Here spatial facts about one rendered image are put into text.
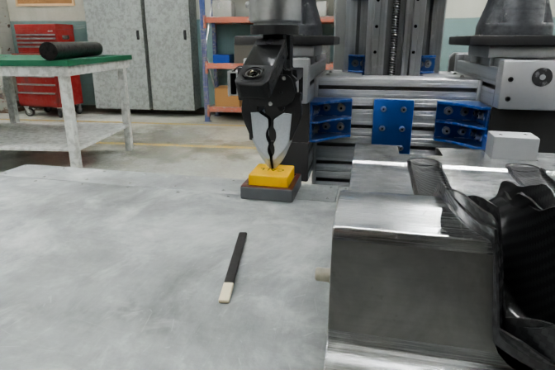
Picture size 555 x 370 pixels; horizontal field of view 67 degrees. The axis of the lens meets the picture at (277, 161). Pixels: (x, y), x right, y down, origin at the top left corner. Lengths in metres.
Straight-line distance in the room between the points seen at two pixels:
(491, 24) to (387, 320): 0.85
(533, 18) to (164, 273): 0.86
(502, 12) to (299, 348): 0.85
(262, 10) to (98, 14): 5.79
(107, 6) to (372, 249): 6.14
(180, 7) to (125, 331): 5.60
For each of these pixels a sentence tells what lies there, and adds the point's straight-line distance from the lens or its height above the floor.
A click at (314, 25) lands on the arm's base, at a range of 1.01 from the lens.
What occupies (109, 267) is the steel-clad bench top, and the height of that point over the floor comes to 0.80.
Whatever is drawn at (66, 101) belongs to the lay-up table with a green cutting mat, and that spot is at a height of 0.62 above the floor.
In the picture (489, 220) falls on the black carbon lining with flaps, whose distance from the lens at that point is 0.23.
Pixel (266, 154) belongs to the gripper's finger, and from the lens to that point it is 0.64.
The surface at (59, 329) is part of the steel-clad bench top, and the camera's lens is 0.41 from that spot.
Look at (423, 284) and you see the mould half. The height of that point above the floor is 0.91.
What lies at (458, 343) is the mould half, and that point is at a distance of 0.26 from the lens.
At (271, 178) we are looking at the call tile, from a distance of 0.62.
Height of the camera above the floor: 1.03
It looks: 16 degrees down
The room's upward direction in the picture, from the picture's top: straight up
